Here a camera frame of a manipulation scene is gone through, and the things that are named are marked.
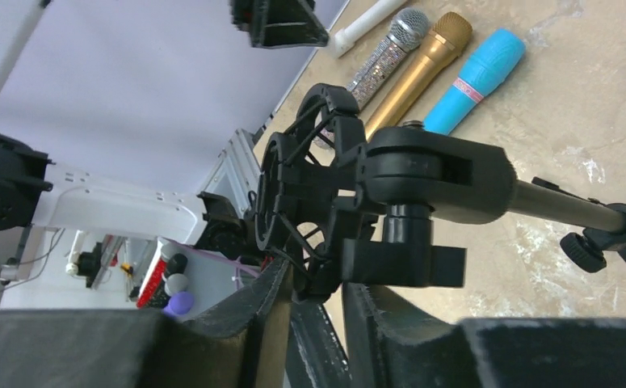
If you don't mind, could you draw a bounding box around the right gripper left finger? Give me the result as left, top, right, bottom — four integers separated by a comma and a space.
0, 260, 292, 387

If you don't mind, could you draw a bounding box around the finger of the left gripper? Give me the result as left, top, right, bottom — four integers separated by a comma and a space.
229, 0, 329, 49

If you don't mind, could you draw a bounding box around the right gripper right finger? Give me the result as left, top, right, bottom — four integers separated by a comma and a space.
342, 284, 626, 387

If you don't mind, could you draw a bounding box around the glitter silver-head microphone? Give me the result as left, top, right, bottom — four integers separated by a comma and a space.
315, 7, 432, 150

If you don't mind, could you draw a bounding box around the black shock-mount tripod stand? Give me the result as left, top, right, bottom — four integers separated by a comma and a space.
254, 84, 626, 302

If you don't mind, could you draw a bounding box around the gold microphone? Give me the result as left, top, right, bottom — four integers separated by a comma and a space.
365, 11, 473, 140

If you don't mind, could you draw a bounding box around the blue microphone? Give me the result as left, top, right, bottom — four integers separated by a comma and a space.
423, 28, 526, 135

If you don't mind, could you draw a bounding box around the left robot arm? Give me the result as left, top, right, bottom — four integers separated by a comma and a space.
0, 1, 310, 245

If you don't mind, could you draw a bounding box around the purple spare microphone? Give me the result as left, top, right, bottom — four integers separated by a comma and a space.
162, 291, 195, 318

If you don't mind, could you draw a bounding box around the black spare microphone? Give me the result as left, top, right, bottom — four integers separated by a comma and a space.
145, 254, 188, 308

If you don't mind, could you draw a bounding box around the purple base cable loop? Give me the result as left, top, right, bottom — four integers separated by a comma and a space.
168, 238, 263, 293

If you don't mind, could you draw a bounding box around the aluminium frame rail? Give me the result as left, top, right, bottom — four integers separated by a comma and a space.
199, 129, 260, 215

